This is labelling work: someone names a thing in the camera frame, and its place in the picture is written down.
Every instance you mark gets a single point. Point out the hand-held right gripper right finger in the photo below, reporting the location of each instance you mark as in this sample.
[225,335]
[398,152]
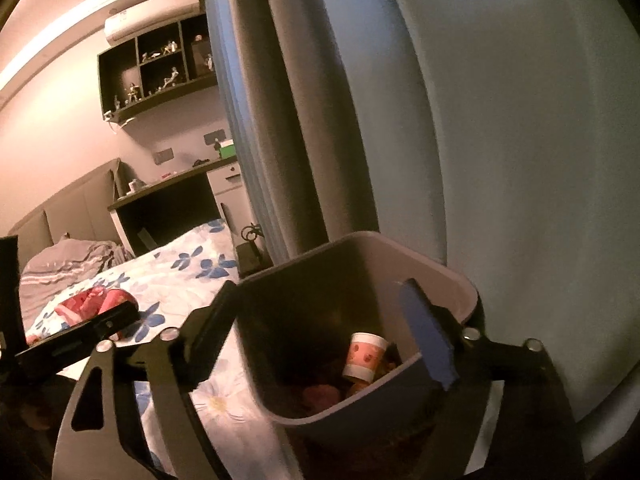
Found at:
[430,340]

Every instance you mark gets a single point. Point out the green box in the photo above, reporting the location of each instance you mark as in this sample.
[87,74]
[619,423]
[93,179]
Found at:
[227,147]

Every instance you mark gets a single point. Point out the group of small figurines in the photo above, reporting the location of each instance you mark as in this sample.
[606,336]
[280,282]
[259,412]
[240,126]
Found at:
[170,77]

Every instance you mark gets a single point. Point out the grey plastic trash bin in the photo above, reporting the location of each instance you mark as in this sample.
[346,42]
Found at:
[310,285]

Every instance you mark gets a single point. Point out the grey padded headboard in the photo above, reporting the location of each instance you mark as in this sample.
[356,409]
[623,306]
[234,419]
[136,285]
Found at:
[75,205]

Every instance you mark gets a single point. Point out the grey pillow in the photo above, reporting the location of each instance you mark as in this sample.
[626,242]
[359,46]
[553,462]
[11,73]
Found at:
[65,257]

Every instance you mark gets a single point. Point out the blue floral blanket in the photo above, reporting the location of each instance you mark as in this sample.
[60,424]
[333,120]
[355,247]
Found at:
[175,280]

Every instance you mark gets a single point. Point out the dark top desk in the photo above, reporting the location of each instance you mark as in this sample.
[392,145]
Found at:
[160,182]

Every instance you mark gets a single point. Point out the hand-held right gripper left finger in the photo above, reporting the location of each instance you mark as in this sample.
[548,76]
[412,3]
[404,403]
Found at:
[207,350]

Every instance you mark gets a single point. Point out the white air conditioner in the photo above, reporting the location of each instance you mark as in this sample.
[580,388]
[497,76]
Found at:
[150,15]

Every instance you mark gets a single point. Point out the red patterned paper cup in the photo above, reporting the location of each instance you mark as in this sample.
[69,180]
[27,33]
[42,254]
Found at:
[365,357]

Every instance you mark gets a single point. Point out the black side table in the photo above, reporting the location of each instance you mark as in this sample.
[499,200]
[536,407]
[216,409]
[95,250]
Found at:
[252,260]

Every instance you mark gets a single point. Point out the dark wall shelf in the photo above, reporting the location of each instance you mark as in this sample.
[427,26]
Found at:
[117,75]

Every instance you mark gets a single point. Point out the white drawer cabinet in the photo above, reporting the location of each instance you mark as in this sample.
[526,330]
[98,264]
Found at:
[232,195]

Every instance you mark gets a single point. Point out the red and white wrapper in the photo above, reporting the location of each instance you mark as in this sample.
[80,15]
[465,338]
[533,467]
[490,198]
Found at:
[85,305]

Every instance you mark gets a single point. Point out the grey curtain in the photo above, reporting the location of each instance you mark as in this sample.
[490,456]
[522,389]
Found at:
[450,110]

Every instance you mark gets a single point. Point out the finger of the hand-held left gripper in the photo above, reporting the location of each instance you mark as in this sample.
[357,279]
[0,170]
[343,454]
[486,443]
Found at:
[10,285]
[75,342]

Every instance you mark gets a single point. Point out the grey wall socket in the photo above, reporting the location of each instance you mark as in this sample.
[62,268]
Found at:
[163,155]
[212,137]

